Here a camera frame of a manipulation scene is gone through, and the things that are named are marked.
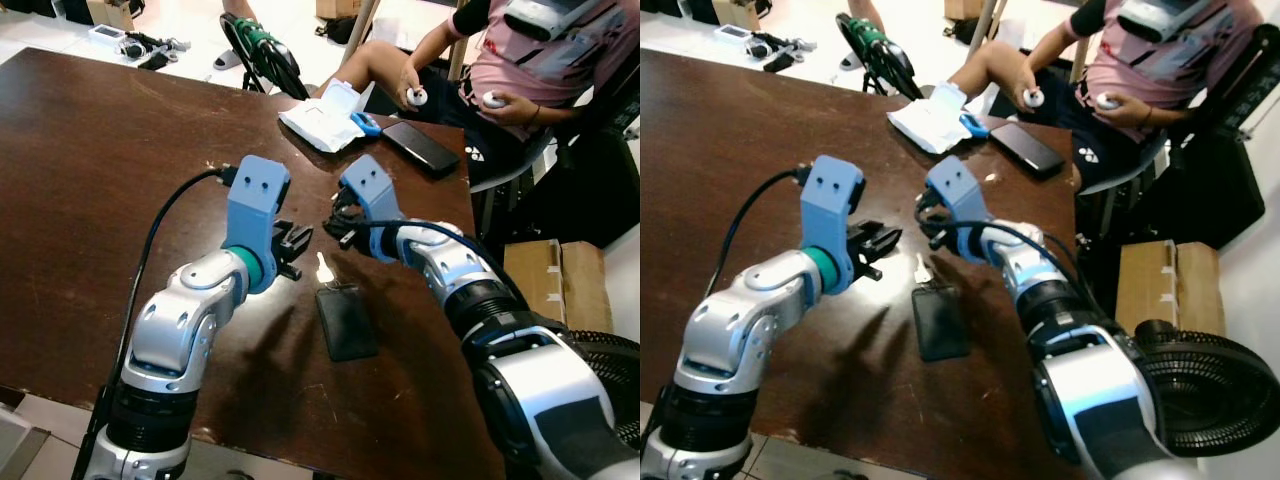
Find black key case with keys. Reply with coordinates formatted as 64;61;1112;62
315;252;380;362
910;255;972;362

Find person's right hand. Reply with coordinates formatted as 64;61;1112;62
1012;65;1046;109
398;62;433;109

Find person's left hand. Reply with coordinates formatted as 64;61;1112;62
1095;90;1151;126
478;88;546;126

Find white paper bag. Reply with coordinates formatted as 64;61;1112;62
886;80;976;156
278;80;369;154

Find black smartphone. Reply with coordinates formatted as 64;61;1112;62
989;121;1067;179
382;120;462;179

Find wooden stand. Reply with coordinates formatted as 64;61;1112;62
343;0;382;66
968;0;1006;61

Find black gadget pile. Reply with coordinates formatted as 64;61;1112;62
120;32;191;71
745;33;811;73

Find black chair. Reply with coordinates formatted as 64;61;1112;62
1075;25;1280;251
470;50;641;246

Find person in pink shirt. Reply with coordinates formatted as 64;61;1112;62
945;0;1266;191
318;0;641;191

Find black floor fan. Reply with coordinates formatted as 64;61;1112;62
555;330;641;451
1133;320;1280;458

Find grey VR headset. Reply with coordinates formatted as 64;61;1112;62
503;0;603;43
1115;0;1216;43

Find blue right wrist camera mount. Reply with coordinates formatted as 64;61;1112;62
925;157;996;263
338;155;406;262

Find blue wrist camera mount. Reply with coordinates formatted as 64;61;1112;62
225;155;293;257
925;157;996;263
800;155;866;257
338;155;406;262

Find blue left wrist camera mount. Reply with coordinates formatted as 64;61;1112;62
225;155;293;257
800;155;866;257

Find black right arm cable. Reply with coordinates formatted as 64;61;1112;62
935;219;1088;293
340;218;526;306

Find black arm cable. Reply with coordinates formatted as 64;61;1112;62
340;218;526;306
705;168;813;301
935;219;1088;293
88;167;241;471

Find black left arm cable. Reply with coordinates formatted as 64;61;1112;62
88;167;241;471
705;168;813;301

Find black and green folded frame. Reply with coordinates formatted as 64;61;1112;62
220;12;311;101
836;12;926;101

